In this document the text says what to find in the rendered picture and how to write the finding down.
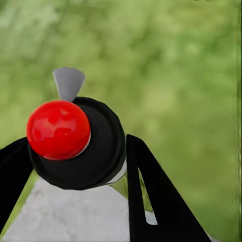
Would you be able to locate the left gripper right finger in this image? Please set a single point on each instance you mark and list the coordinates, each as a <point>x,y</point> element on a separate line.
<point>176,223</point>

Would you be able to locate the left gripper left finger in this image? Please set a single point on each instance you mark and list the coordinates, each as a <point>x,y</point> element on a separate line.
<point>15,169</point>

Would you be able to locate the insectifuge atomizer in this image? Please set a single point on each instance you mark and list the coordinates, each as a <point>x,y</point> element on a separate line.
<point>76,143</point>

